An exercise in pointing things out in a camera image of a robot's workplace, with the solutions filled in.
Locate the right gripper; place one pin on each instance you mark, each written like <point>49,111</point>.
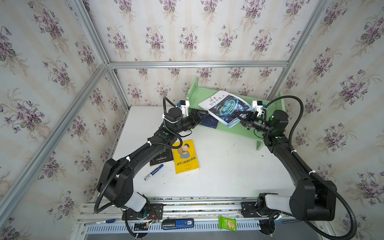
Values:
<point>249,120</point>

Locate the blue white marker pen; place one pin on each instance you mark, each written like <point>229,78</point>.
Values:
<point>153,172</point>

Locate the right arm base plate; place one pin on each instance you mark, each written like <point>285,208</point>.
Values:
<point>252,209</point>

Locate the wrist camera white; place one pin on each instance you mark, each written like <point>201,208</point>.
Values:
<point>260,109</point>
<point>184,106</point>

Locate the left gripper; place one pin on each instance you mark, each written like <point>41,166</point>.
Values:
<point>197,115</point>

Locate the black book with antlers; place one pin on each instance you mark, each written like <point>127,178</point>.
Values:
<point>166,156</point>

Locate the blue black device on rail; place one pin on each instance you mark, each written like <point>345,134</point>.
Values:
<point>175,224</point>

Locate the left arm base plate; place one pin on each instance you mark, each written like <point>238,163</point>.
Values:
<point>149,212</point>

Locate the navy book yellow label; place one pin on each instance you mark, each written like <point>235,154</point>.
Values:
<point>208,121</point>

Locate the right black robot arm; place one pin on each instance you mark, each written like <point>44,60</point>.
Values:
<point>314,199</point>

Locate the green snack packet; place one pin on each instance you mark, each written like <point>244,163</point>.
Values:
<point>227,224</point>

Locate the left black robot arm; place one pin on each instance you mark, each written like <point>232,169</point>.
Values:
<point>116,183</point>

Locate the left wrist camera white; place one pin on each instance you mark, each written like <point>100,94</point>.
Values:
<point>184,106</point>

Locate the white blue magazine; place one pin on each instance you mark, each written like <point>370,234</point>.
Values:
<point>222,106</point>

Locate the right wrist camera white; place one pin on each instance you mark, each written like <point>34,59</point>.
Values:
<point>260,109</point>

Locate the yellow cartoon book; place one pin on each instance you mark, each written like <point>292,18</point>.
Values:
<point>185,158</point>

